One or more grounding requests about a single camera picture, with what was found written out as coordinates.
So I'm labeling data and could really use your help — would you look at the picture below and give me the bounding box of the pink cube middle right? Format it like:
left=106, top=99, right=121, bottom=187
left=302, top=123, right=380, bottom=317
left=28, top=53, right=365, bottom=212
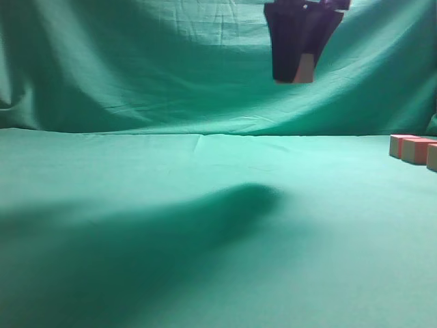
left=401, top=138, right=436, bottom=165

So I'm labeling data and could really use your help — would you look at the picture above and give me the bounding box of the pink cube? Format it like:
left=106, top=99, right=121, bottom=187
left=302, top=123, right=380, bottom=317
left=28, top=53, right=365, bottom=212
left=401, top=138, right=436, bottom=165
left=389, top=135, right=418, bottom=159

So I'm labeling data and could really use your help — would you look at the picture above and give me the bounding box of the green cloth backdrop and cover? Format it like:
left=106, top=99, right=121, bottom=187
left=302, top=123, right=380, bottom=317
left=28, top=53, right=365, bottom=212
left=1, top=1, right=436, bottom=327

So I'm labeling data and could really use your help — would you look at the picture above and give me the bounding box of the pink cube far back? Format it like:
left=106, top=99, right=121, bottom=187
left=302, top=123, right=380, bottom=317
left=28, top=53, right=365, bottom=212
left=389, top=135, right=418, bottom=159

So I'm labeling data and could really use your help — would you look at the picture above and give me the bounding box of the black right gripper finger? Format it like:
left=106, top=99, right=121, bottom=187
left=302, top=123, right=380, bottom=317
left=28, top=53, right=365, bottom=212
left=302, top=8, right=343, bottom=72
left=264, top=2, right=305, bottom=83

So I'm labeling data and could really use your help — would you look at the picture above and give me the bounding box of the pink cube right edge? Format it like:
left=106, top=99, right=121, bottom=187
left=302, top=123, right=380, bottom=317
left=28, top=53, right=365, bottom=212
left=426, top=143, right=437, bottom=172

